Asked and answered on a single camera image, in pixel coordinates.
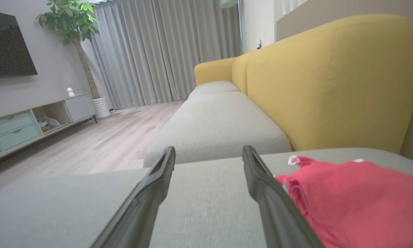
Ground yellow sofa armrest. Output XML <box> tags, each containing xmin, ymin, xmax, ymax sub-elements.
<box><xmin>194</xmin><ymin>57</ymin><xmax>238</xmax><ymax>86</ymax></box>

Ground black wall television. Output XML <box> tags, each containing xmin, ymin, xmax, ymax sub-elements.
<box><xmin>0</xmin><ymin>10</ymin><xmax>38</xmax><ymax>80</ymax></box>

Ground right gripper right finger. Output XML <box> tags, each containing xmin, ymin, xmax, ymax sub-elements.
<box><xmin>242</xmin><ymin>145</ymin><xmax>324</xmax><ymax>248</ymax></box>

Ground small grey sofa seat cushion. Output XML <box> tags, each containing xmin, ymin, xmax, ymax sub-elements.
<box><xmin>188</xmin><ymin>81</ymin><xmax>241</xmax><ymax>101</ymax></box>

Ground grey pleated curtain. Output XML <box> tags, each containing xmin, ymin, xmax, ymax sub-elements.
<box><xmin>89</xmin><ymin>0</ymin><xmax>243</xmax><ymax>110</ymax></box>

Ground red shorts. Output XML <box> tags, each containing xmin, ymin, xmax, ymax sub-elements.
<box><xmin>275</xmin><ymin>156</ymin><xmax>413</xmax><ymax>248</ymax></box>

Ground green potted tree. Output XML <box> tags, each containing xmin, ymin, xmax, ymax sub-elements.
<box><xmin>35</xmin><ymin>0</ymin><xmax>102</xmax><ymax>100</ymax></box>

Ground clutter in cabinet shelf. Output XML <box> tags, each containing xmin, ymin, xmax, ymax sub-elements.
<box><xmin>38</xmin><ymin>115</ymin><xmax>61</xmax><ymax>132</ymax></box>

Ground low tv cabinet green drawers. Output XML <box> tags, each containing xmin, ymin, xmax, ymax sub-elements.
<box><xmin>0</xmin><ymin>94</ymin><xmax>97</xmax><ymax>166</ymax></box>

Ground floor lamp with pale shade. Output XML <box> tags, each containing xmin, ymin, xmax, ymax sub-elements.
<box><xmin>219</xmin><ymin>0</ymin><xmax>243</xmax><ymax>54</ymax></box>

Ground white ribbed plant pot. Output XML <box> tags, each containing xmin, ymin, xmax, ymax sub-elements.
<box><xmin>92</xmin><ymin>97</ymin><xmax>111</xmax><ymax>119</ymax></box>

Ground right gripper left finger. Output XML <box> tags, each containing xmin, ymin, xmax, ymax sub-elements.
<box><xmin>91</xmin><ymin>146</ymin><xmax>177</xmax><ymax>248</ymax></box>

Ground light grey sofa seat cushion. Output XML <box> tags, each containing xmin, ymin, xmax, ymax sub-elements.
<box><xmin>143</xmin><ymin>91</ymin><xmax>292</xmax><ymax>168</ymax></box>

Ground narrow yellow sofa backrest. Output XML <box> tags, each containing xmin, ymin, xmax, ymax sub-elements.
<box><xmin>231</xmin><ymin>52</ymin><xmax>252</xmax><ymax>95</ymax></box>

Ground big yellow sofa backrest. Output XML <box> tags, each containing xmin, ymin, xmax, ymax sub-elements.
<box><xmin>246</xmin><ymin>14</ymin><xmax>413</xmax><ymax>154</ymax></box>

